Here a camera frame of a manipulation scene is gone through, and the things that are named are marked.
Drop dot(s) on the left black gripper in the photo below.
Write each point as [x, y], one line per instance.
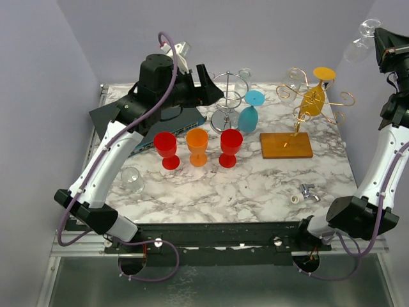
[209, 92]

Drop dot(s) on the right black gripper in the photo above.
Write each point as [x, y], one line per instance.
[390, 48]

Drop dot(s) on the orange wine glass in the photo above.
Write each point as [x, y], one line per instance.
[197, 142]

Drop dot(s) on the red wine glass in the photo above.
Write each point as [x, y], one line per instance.
[166, 146]
[230, 143]

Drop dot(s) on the yellow wine glass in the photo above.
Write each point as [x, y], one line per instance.
[314, 99]

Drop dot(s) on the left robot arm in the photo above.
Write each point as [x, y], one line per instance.
[161, 85]

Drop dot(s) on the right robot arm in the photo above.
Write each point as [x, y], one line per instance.
[368, 213]

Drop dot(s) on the clear glass on silver rack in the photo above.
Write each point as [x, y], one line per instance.
[244, 82]

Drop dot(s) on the blue wine glass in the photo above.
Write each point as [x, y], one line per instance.
[248, 118]

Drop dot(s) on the clear ribbed wine glass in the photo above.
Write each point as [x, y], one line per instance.
[290, 85]

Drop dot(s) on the clear glass tumbler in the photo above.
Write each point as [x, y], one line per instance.
[131, 180]

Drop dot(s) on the chrome faucet tap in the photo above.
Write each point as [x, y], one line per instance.
[306, 191]

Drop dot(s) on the silver wire glass rack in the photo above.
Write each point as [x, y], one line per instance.
[226, 115]

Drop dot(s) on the black network switch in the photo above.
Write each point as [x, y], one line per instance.
[175, 120]

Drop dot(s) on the gold wire glass rack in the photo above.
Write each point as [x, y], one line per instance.
[296, 144]

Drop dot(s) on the black mounting rail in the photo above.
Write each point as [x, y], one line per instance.
[218, 244]

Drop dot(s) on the aluminium frame rail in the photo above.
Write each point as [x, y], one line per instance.
[91, 245]

